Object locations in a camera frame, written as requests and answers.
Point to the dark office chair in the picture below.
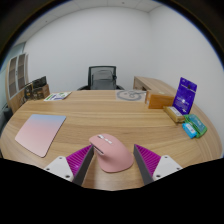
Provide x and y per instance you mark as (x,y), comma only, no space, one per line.
(6,115)

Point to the purple standing card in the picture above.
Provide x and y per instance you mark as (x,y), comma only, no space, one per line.
(185,96)

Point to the brown cardboard box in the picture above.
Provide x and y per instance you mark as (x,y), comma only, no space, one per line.
(160,100)

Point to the small tan box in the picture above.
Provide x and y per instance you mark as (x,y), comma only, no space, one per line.
(174,114)

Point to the pink computer mouse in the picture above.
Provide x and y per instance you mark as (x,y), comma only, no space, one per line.
(112,154)

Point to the wooden shelf unit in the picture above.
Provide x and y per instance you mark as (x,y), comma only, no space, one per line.
(16,80)

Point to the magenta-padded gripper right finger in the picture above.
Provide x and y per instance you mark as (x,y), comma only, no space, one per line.
(149,160)

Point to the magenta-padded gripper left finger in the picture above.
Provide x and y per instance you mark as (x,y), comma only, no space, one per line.
(78,161)

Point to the wooden side desk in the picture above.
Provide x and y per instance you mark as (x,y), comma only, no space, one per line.
(151,83)

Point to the green flat box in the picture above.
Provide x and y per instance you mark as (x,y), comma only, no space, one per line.
(197,124)

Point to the black mesh office chair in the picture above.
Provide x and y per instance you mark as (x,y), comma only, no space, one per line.
(102,78)

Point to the pink-blue gradient mouse pad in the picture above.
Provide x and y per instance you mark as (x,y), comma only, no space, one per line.
(40,133)

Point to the green and purple leaflet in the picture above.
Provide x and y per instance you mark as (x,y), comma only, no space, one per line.
(57,96)

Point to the small blue box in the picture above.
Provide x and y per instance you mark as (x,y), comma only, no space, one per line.
(189,130)

